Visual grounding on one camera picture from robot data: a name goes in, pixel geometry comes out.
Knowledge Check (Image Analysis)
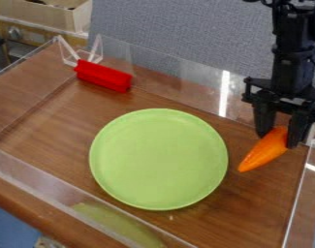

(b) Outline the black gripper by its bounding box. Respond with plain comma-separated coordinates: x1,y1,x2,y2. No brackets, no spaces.
243,77,315,149

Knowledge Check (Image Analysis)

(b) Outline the orange toy carrot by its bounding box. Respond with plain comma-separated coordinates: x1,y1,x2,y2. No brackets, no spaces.
237,126,288,172

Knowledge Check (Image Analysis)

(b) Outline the green round plate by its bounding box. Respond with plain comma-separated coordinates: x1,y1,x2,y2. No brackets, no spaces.
89,108,228,210

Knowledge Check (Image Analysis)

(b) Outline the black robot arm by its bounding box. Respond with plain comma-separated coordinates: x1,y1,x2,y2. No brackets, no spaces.
243,0,315,148

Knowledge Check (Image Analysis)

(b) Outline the red plastic block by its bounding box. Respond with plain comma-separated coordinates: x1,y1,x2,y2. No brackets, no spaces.
74,59,133,93

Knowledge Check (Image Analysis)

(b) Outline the clear acrylic enclosure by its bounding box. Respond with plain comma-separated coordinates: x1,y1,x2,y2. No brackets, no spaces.
0,43,315,248

